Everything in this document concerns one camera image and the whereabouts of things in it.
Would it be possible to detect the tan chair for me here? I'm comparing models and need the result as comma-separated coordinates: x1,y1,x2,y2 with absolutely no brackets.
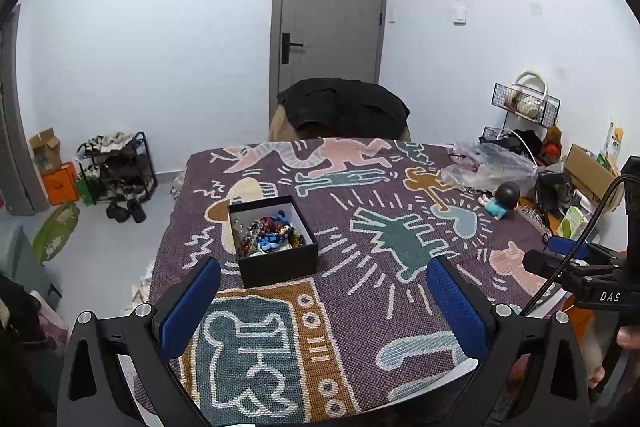
269,104,412,142

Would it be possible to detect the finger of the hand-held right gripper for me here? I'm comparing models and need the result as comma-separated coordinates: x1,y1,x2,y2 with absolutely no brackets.
522,249,581,280
542,236,626,265

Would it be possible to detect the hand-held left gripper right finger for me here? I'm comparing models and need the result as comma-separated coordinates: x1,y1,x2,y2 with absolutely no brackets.
426,255,591,427

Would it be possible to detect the person's bare leg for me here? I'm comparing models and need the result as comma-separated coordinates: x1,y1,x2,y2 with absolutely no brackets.
582,322,609,390

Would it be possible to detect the clear plastic bag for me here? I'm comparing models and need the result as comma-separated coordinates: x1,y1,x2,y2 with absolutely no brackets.
440,142,538,191

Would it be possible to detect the open cardboard box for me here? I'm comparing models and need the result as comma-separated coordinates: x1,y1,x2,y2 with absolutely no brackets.
564,143,621,202

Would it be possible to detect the green and yellow carton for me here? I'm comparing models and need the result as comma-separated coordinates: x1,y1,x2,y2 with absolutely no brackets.
605,119,626,168

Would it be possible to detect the black-haired doll figure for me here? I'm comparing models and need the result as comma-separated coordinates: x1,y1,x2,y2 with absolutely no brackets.
477,181,522,221

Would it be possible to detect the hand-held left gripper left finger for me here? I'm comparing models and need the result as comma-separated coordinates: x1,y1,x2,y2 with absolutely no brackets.
56,255,223,427

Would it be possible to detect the black shoe rack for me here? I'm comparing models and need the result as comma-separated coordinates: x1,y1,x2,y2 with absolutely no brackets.
76,132,158,206

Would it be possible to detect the orange stool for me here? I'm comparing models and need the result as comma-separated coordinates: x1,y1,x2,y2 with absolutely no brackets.
562,297,597,344

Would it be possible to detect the green floor mat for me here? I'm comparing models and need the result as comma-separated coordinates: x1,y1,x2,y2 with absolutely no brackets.
32,202,81,264

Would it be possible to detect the black appliance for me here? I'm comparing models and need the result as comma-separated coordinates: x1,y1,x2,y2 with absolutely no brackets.
535,169,572,214

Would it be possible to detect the black cable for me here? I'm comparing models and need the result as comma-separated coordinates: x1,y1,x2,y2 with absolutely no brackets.
522,174,640,315

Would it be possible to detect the white round-handled bag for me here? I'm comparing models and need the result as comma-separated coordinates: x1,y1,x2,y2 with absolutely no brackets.
512,72,549,118

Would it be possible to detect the purple printed blanket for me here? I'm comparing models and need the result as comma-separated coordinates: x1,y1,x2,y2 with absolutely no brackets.
147,137,571,427

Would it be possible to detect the black wire basket rack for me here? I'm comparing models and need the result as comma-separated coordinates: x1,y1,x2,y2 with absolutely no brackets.
482,83,560,142

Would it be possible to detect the black bag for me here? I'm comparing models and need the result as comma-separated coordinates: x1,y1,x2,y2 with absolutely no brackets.
480,129,543,158

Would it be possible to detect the small cardboard box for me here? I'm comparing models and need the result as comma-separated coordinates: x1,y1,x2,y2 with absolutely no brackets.
29,128,63,175

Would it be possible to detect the green packet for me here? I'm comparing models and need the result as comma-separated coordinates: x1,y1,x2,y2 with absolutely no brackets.
557,206,589,240

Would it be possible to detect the person's right hand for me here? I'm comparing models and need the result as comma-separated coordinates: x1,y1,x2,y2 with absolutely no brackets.
616,326,640,351

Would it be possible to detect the pink cloth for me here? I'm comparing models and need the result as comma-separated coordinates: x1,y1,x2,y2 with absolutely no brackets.
30,289,69,358

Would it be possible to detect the mixed stone bead bracelet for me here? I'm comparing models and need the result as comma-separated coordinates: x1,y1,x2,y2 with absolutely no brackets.
232,221,262,255

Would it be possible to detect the green bag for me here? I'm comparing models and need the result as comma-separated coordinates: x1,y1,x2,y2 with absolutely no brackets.
75,162,97,206

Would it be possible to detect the black door handle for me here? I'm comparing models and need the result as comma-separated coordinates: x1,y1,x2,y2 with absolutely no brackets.
281,33,304,65

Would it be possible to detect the black cloth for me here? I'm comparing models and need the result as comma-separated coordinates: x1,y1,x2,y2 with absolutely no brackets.
276,78,411,140

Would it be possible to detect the brown teddy bear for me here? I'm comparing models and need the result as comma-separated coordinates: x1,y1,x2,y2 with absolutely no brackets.
542,125,563,160

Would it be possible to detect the dark cloth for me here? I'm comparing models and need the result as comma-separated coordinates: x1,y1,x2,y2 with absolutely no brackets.
0,274,47,344

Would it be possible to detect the black square box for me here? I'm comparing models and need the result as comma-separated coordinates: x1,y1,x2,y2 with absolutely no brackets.
227,195,319,289

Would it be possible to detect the grey door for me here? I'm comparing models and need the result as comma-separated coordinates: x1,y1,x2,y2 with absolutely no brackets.
269,0,390,108

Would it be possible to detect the orange box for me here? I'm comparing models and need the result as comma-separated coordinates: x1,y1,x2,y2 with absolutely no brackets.
41,162,81,206

